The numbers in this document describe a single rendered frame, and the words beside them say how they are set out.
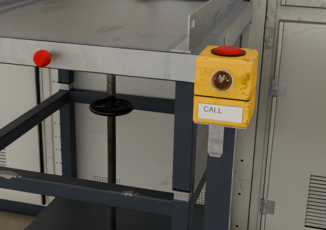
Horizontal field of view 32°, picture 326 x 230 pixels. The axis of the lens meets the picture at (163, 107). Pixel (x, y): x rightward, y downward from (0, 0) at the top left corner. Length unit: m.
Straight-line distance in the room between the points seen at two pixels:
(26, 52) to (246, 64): 0.52
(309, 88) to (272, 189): 0.35
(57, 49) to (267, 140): 0.88
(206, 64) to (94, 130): 1.18
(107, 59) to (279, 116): 0.79
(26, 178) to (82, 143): 0.70
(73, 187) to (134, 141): 0.68
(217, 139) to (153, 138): 1.04
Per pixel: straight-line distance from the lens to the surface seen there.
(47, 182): 1.26
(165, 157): 1.88
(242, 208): 1.90
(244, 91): 0.78
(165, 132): 1.84
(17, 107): 2.01
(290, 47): 1.68
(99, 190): 1.21
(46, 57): 1.09
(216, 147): 0.84
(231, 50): 0.80
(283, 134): 1.75
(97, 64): 1.09
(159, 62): 1.05
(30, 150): 2.05
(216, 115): 0.80
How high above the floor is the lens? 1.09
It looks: 19 degrees down
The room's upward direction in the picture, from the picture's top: 1 degrees clockwise
